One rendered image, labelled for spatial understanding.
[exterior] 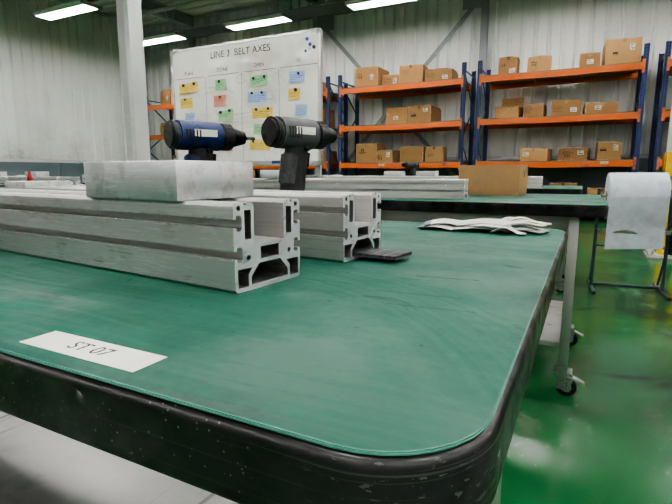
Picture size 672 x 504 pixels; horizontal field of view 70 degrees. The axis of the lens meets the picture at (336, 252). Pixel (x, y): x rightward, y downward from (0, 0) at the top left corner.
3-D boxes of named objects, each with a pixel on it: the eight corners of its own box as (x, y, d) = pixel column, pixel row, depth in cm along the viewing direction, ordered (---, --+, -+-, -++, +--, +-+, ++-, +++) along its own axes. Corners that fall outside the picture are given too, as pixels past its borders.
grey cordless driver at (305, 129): (258, 230, 96) (255, 116, 93) (329, 222, 110) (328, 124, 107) (283, 233, 91) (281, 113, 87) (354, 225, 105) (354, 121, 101)
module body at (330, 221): (28, 226, 104) (24, 186, 103) (74, 222, 112) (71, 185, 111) (343, 262, 61) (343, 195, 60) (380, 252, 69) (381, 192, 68)
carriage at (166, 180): (87, 220, 56) (82, 161, 55) (166, 214, 65) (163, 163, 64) (178, 229, 48) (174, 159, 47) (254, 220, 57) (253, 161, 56)
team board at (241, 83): (165, 273, 436) (152, 45, 405) (204, 263, 480) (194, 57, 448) (308, 291, 368) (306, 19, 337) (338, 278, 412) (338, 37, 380)
